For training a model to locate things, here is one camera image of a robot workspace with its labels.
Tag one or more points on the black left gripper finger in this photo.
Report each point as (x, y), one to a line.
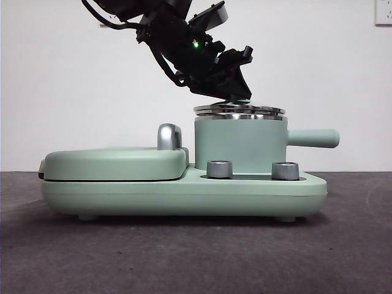
(239, 87)
(212, 89)

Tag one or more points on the green breakfast maker base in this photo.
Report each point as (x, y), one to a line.
(183, 196)

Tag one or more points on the silver control knob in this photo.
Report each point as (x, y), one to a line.
(219, 169)
(285, 171)

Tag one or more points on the glass pot lid green knob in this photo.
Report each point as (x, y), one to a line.
(239, 109)

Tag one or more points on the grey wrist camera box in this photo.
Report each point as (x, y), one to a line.
(214, 15)

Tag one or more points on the green griddle cover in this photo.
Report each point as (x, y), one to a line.
(107, 163)

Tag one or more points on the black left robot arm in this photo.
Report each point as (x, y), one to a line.
(170, 35)

